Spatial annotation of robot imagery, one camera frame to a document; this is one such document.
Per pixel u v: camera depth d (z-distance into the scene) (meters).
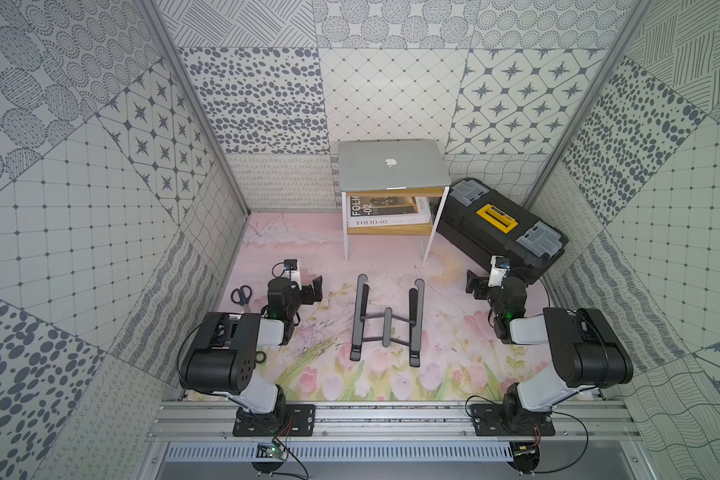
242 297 0.96
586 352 0.46
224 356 0.45
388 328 0.86
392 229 0.94
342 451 0.70
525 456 0.72
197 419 0.76
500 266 0.81
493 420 0.73
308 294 0.85
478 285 0.85
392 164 0.82
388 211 0.95
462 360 0.84
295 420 0.74
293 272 0.82
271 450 0.70
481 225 0.96
